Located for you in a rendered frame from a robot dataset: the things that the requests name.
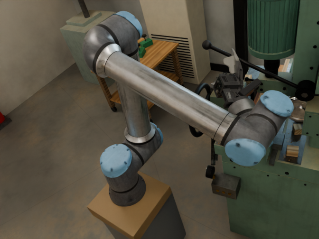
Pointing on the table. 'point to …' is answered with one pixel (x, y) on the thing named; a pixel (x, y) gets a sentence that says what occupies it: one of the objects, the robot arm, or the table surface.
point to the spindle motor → (272, 28)
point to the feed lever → (310, 88)
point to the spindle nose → (272, 66)
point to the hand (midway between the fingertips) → (225, 63)
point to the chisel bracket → (267, 85)
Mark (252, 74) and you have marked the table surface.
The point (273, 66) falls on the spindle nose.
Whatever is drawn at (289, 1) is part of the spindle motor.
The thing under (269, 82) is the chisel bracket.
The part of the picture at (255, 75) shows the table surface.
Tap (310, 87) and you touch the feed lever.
